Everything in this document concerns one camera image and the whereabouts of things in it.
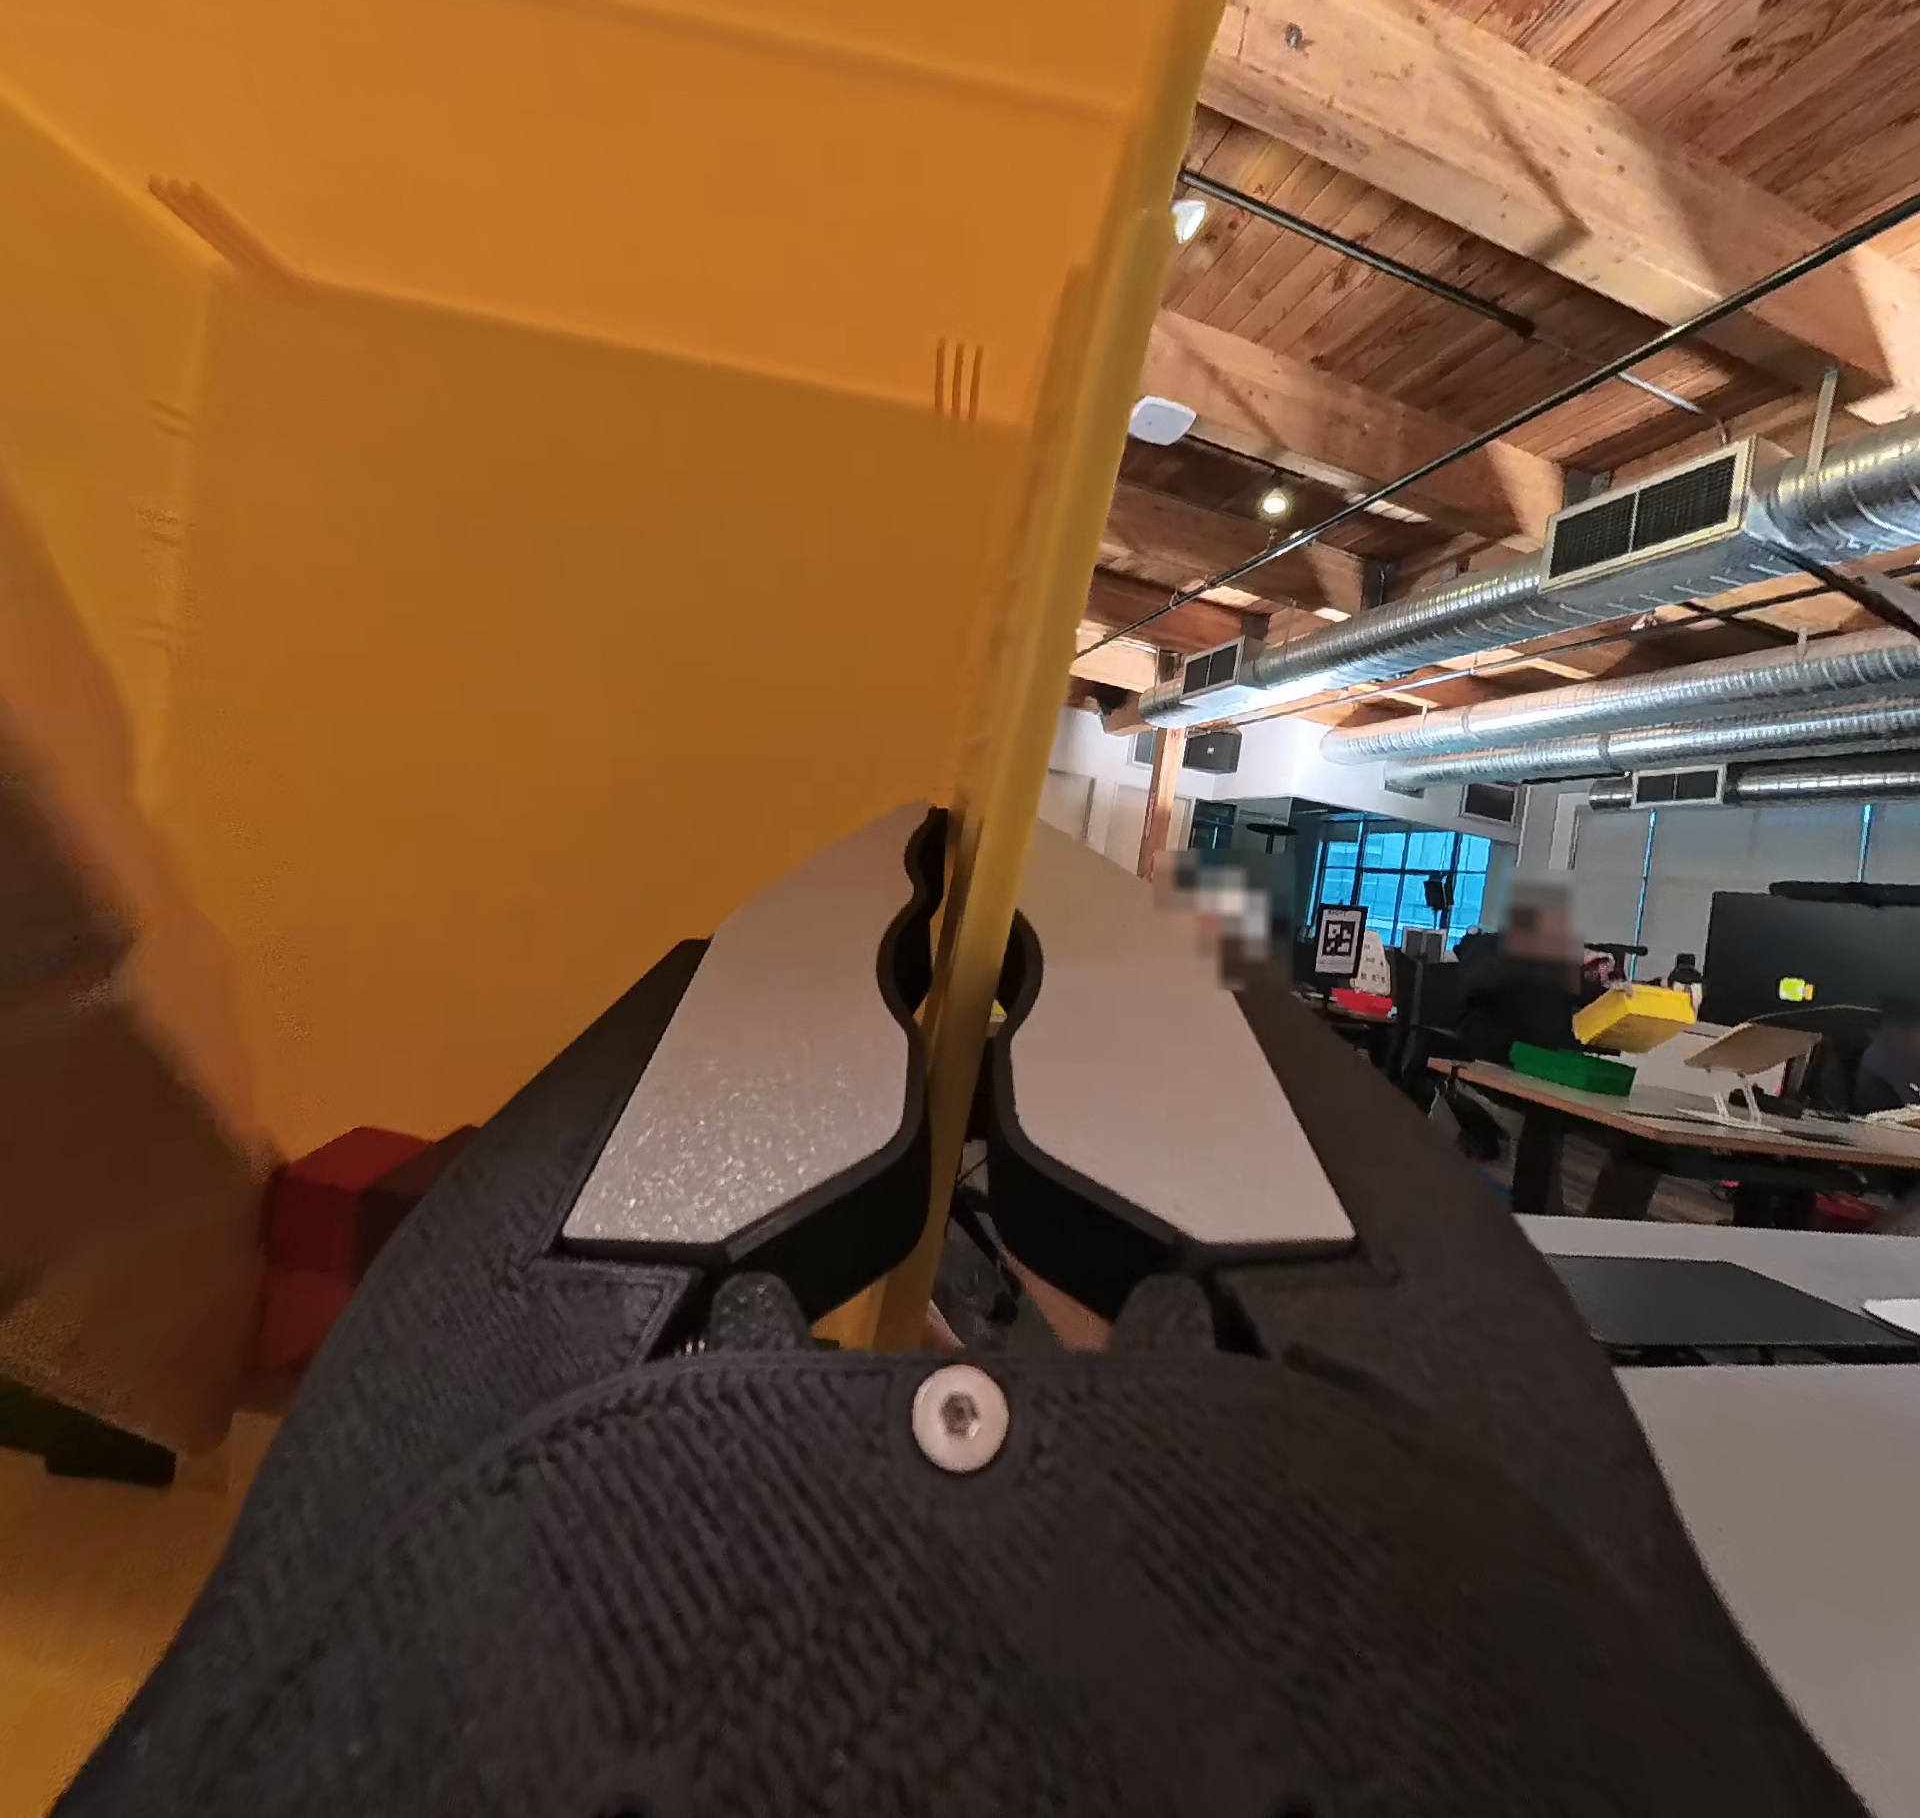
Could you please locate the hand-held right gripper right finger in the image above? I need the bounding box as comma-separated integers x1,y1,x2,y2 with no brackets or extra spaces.
981,818,1362,1353

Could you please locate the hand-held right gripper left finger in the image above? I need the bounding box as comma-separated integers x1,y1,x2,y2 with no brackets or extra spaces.
558,798,957,1322

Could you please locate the red cube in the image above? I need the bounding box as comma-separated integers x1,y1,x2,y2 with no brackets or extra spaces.
268,1126,481,1273
252,1254,377,1381

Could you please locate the yellow plastic box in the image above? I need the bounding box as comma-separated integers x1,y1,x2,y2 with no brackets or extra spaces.
0,0,1257,1818

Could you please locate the green cube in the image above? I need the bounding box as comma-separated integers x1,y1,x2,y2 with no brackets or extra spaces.
0,1374,177,1487

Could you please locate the window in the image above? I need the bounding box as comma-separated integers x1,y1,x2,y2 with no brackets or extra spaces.
1317,826,1520,938

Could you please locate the green bin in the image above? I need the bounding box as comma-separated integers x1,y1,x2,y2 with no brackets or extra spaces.
1505,1040,1640,1098

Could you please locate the yellow bin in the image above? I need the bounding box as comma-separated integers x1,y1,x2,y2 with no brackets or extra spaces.
1571,980,1702,1057

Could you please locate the wooden desk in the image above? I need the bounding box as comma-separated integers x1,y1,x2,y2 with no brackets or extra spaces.
1428,1054,1920,1223

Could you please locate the black mat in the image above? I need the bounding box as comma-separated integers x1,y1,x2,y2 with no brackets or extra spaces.
1540,1251,1920,1353

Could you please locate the wooden laptop stand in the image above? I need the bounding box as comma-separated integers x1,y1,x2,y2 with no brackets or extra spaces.
1678,1021,1825,1134

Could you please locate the black monitor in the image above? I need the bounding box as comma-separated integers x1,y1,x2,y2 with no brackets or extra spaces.
1702,886,1920,1028

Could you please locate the large vent grille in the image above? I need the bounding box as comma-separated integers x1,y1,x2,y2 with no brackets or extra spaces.
1540,438,1761,593

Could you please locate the black ceiling rod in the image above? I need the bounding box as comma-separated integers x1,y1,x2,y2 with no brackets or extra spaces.
1176,165,1540,344
1080,190,1920,654

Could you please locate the silver air duct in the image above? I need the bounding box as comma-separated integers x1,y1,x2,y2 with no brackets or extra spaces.
1320,631,1920,773
1137,413,1920,734
1383,708,1920,814

